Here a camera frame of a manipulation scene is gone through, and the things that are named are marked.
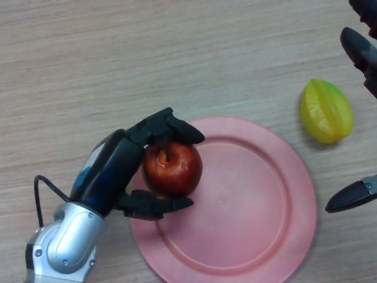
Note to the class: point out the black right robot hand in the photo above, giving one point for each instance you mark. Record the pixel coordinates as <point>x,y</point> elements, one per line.
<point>357,50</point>

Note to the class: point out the yellow green starfruit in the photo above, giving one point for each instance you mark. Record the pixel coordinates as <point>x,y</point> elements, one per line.
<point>325,113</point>

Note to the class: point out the pink round plate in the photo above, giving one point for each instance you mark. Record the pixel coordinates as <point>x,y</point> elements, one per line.
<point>235,206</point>

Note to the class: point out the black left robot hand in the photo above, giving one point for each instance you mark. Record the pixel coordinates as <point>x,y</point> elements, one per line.
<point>109,171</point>

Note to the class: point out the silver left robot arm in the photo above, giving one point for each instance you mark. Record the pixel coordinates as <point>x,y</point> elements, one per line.
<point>67,244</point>

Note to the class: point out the red apple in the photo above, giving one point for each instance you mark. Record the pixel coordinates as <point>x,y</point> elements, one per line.
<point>173,171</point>

